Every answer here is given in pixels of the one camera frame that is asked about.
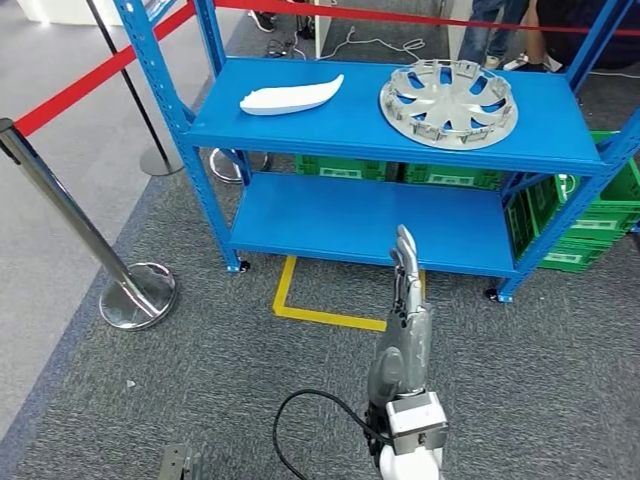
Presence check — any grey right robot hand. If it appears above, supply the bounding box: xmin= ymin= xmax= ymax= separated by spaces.
xmin=367 ymin=224 xmax=433 ymax=407

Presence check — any blue metal shelf rack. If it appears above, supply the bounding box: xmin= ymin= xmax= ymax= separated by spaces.
xmin=112 ymin=0 xmax=640 ymax=305

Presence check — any white curved plastic part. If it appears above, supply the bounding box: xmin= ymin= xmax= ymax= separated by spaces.
xmin=239 ymin=73 xmax=346 ymax=117

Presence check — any folded green plastic crate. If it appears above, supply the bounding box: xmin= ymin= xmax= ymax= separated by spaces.
xmin=503 ymin=175 xmax=564 ymax=261

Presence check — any silver wheel hubcap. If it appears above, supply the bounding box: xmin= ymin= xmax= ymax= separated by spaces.
xmin=379 ymin=58 xmax=519 ymax=152

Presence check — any person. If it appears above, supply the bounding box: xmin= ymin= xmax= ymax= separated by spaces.
xmin=525 ymin=0 xmax=640 ymax=73
xmin=248 ymin=9 xmax=277 ymax=34
xmin=457 ymin=0 xmax=528 ymax=72

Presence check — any red barrier belt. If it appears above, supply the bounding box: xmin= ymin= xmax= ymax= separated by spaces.
xmin=14 ymin=0 xmax=197 ymax=138
xmin=214 ymin=0 xmax=640 ymax=38

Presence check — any white desk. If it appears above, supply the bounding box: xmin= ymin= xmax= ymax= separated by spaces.
xmin=313 ymin=0 xmax=476 ymax=62

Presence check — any white display plinth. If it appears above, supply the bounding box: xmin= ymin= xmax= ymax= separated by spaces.
xmin=17 ymin=0 xmax=126 ymax=28

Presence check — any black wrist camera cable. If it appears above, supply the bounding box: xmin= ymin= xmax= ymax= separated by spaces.
xmin=272 ymin=389 xmax=396 ymax=480

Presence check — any chrome stanchion post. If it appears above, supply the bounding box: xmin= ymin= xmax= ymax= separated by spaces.
xmin=0 ymin=117 xmax=177 ymax=332
xmin=208 ymin=148 xmax=269 ymax=185

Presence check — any white floor cable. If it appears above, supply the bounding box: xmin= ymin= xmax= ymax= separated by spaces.
xmin=317 ymin=26 xmax=427 ymax=62

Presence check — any black power adapter with cable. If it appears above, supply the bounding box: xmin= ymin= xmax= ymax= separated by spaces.
xmin=265 ymin=36 xmax=297 ymax=60

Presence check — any black stanchion post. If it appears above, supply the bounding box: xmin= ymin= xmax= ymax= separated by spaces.
xmin=85 ymin=0 xmax=185 ymax=178

